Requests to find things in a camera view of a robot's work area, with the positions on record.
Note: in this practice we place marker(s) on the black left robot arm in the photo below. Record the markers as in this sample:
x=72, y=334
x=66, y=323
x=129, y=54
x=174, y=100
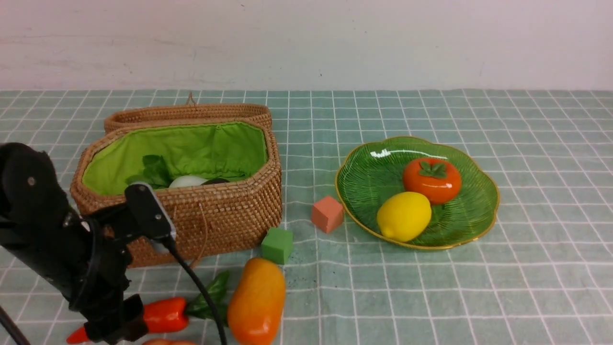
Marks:
x=34, y=211

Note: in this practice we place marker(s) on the green checkered tablecloth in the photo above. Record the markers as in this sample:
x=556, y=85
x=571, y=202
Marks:
x=543, y=275

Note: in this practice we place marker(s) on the green foam cube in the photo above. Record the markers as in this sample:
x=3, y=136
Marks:
x=277, y=245

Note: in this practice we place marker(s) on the orange fruit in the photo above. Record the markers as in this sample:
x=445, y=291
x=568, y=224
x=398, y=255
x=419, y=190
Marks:
x=164, y=341

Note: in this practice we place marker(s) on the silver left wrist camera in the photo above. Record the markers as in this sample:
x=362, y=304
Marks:
x=152, y=220

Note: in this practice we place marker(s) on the yellow lemon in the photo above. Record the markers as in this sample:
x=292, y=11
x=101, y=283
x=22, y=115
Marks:
x=404, y=216

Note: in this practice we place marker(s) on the woven wicker basket lid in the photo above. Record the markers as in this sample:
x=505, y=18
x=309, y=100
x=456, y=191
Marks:
x=256, y=113

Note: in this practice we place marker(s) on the purple eggplant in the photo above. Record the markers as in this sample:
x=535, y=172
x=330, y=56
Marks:
x=215, y=181

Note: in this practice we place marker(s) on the orange foam cube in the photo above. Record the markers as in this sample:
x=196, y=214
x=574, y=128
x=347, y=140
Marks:
x=327, y=214

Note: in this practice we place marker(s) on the woven wicker basket green lining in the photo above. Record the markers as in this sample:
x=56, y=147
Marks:
x=209, y=219

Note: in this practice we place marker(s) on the orange persimmon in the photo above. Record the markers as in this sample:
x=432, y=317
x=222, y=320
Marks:
x=436, y=179

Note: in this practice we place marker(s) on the white radish with leaves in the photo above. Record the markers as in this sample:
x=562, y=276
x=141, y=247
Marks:
x=157, y=174

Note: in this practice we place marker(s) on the green glass leaf plate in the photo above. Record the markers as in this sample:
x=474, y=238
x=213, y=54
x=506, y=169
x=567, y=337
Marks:
x=372, y=173

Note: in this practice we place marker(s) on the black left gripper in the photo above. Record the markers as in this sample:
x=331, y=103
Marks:
x=97, y=258

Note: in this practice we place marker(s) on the red chili pepper with leaves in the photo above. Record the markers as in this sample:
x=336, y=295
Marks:
x=173, y=315

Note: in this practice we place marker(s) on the orange mango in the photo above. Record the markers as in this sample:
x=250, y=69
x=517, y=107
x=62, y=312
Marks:
x=256, y=307

